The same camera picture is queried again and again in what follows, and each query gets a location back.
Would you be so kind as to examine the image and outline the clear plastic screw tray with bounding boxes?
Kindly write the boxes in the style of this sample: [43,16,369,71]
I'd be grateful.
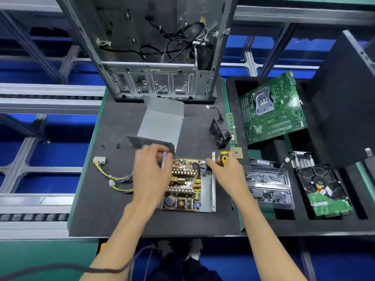
[243,165,296,210]

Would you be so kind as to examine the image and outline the yellow handled screwdriver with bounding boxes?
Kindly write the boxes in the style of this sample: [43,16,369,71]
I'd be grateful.
[220,151,235,211]

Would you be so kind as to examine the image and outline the person's left forearm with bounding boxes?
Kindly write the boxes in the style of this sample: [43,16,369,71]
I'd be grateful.
[79,202,162,281]

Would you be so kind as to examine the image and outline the green motherboard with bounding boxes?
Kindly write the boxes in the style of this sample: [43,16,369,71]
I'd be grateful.
[237,71,309,145]

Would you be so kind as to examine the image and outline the person's left hand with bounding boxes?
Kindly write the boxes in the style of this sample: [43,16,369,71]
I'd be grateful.
[132,143,175,211]

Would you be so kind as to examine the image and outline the black hard disk drive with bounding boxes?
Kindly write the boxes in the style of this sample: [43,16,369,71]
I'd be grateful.
[295,164,355,218]

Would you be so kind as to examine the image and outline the thin black cable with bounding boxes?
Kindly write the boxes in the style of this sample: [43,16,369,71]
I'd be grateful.
[0,245,159,280]

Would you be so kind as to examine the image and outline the grey power supply cover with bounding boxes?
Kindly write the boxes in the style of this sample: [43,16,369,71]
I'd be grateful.
[127,95,185,153]

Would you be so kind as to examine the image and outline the person's right forearm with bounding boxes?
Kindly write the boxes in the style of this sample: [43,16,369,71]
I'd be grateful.
[231,193,308,281]

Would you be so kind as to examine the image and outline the silver computer tower chassis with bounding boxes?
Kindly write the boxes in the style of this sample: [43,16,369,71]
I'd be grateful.
[54,0,239,103]

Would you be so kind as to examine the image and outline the person's dark trousers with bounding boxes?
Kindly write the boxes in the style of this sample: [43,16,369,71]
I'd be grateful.
[146,254,223,281]

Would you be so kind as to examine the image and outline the green memory stick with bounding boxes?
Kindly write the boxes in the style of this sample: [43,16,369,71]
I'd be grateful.
[225,112,238,144]

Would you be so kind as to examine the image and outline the person's right hand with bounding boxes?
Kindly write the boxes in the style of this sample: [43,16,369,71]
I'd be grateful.
[205,150,254,204]

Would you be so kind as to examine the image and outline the small black screws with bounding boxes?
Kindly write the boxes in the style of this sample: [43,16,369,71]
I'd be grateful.
[98,141,122,151]

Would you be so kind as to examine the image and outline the person's shoe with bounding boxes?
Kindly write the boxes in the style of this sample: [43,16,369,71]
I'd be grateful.
[187,238,204,261]
[157,239,174,259]

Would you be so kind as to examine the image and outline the aluminium conveyor frame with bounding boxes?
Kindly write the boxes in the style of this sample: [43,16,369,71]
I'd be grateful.
[0,0,375,240]

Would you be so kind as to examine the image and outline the silver heatsink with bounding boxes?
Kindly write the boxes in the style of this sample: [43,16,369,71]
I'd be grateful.
[290,151,317,171]

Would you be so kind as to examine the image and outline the black foam parts tray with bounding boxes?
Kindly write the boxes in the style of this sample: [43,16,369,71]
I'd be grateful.
[225,29,375,237]

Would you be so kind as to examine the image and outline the power supply metal base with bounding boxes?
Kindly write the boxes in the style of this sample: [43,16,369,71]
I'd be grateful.
[159,151,218,213]

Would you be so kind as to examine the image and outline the black foam work mat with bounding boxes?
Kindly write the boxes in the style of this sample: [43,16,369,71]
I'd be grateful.
[68,85,243,238]

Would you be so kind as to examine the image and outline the black cooling fan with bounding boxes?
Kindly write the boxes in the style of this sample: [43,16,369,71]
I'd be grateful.
[209,114,233,149]

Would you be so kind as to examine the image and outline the person's right shoe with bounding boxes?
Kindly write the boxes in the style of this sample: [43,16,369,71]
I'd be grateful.
[187,238,204,261]

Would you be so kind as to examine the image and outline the person's left shoe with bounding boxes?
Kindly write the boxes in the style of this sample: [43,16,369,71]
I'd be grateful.
[157,239,174,259]

